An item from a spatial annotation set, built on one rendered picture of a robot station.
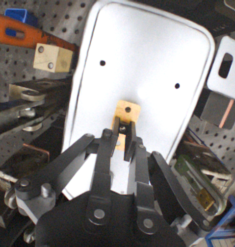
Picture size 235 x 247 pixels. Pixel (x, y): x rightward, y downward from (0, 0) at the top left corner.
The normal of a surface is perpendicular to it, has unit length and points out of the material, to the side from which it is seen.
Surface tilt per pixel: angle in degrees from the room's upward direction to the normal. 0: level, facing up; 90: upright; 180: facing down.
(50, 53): 0
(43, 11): 0
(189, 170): 78
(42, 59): 0
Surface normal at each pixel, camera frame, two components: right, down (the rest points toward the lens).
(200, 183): -0.95, -0.19
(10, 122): 0.94, 0.32
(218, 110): -0.06, 0.34
